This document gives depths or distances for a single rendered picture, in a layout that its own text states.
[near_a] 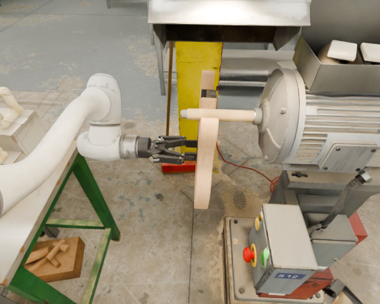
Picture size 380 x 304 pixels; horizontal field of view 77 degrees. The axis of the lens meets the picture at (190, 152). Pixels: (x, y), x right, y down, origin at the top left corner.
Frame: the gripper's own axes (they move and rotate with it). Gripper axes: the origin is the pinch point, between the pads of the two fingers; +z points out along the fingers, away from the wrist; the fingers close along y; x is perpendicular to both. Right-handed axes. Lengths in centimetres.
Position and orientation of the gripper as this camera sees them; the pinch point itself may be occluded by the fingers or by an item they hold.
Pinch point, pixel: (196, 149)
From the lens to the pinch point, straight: 83.7
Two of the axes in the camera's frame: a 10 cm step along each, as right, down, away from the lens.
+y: -0.5, 6.1, -7.9
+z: 10.0, 0.5, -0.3
